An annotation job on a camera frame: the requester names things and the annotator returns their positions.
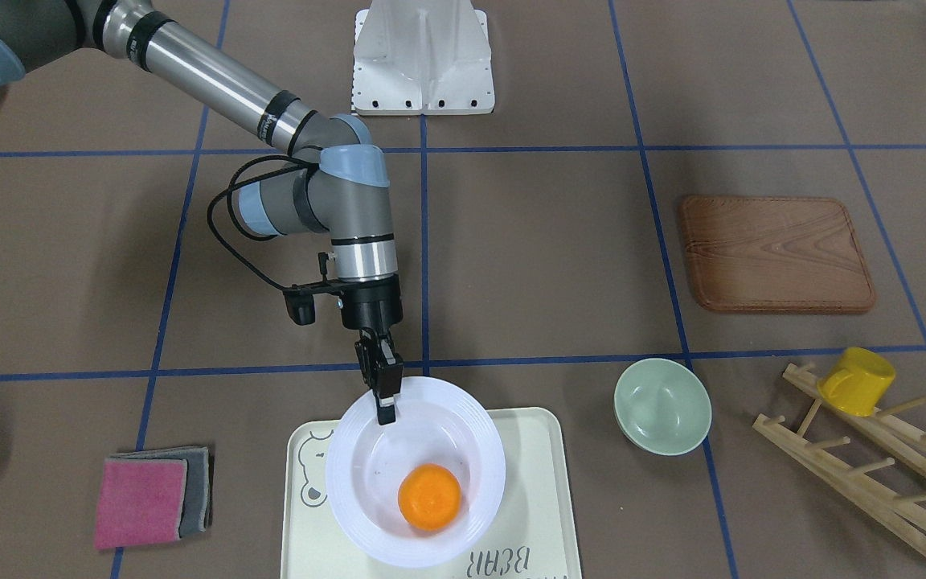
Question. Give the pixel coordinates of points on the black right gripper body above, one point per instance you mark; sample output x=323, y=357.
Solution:
x=371, y=305

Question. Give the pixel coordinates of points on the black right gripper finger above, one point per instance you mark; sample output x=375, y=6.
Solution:
x=387, y=370
x=363, y=348

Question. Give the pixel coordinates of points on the white plate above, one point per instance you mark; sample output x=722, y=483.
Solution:
x=436, y=423

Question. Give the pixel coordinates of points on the orange fruit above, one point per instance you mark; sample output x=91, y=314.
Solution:
x=429, y=498

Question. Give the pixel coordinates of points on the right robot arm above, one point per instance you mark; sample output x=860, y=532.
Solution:
x=335, y=181

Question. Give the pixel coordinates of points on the cream bear tray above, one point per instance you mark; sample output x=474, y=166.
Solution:
x=532, y=536

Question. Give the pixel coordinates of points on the grey cloth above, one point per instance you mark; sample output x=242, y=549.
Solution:
x=196, y=504

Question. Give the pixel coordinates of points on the pink cloth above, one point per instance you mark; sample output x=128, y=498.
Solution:
x=140, y=503

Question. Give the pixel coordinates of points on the green bowl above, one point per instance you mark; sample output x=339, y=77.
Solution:
x=662, y=407

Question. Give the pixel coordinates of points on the wooden cutting board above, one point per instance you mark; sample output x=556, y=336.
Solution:
x=773, y=254

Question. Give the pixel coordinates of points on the yellow cup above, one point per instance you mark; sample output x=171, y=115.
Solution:
x=857, y=381

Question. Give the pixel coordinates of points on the wooden dish rack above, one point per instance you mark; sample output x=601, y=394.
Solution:
x=892, y=490

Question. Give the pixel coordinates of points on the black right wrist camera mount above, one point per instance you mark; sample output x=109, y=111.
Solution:
x=299, y=298

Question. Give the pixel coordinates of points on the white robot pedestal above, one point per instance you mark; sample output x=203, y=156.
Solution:
x=422, y=58

